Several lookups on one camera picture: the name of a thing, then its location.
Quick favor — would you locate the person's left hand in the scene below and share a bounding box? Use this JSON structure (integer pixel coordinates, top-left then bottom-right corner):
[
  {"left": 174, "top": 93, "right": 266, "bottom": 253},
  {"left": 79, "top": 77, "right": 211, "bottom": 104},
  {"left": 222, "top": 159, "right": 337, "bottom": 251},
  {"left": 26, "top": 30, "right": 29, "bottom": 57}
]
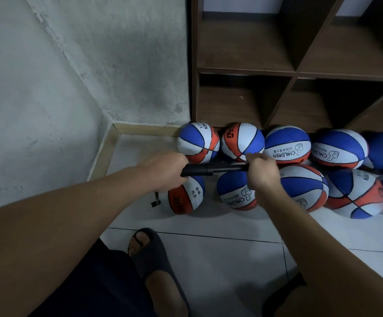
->
[{"left": 137, "top": 151, "right": 189, "bottom": 193}]

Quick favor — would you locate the person's left foot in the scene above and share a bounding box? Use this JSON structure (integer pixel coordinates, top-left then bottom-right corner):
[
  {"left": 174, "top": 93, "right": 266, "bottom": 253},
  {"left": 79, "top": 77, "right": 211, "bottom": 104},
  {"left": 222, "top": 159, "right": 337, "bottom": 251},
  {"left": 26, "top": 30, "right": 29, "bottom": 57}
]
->
[{"left": 129, "top": 232, "right": 188, "bottom": 317}]

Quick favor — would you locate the brown wooden cubby shelf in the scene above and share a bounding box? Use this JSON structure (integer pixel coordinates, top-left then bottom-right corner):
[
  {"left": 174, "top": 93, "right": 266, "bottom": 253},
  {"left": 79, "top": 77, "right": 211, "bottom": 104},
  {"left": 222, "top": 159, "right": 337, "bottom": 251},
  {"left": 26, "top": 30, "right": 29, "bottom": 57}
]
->
[{"left": 188, "top": 0, "right": 383, "bottom": 135}]

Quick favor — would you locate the black sandal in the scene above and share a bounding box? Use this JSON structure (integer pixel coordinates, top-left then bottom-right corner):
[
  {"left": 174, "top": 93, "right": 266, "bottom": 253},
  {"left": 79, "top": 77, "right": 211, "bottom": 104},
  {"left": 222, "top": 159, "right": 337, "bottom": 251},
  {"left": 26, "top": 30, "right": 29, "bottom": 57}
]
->
[
  {"left": 263, "top": 270, "right": 308, "bottom": 317},
  {"left": 127, "top": 227, "right": 192, "bottom": 317}
]

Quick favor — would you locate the person's right hand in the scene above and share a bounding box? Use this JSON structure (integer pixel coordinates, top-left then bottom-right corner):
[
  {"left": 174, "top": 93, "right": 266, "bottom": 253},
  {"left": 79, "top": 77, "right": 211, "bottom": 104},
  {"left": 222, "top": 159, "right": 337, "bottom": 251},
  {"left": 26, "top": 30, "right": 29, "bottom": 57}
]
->
[{"left": 245, "top": 153, "right": 283, "bottom": 209}]

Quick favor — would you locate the person's left forearm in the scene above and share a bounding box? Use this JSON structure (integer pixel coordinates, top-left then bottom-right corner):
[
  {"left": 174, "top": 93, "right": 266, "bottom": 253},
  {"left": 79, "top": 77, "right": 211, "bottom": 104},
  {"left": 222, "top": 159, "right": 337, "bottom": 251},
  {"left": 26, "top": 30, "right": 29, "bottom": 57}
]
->
[{"left": 0, "top": 168, "right": 159, "bottom": 317}]

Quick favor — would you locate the person's right forearm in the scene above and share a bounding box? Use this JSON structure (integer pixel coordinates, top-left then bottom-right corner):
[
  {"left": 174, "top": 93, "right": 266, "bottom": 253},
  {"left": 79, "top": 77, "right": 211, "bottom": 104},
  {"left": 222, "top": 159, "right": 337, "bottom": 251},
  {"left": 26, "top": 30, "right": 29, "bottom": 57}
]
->
[{"left": 261, "top": 191, "right": 383, "bottom": 317}]

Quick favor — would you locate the beige baseboard strip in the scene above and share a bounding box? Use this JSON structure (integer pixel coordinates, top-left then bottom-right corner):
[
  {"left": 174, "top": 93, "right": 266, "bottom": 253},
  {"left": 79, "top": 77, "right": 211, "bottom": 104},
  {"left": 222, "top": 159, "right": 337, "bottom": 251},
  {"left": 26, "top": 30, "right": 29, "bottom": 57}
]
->
[
  {"left": 87, "top": 125, "right": 120, "bottom": 182},
  {"left": 114, "top": 122, "right": 181, "bottom": 137}
]

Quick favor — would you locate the black hand pump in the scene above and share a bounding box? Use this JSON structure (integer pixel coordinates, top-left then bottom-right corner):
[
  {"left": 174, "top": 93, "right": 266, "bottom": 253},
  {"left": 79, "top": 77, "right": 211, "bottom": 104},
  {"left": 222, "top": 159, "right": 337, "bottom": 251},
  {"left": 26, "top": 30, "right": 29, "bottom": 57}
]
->
[{"left": 151, "top": 162, "right": 250, "bottom": 209}]

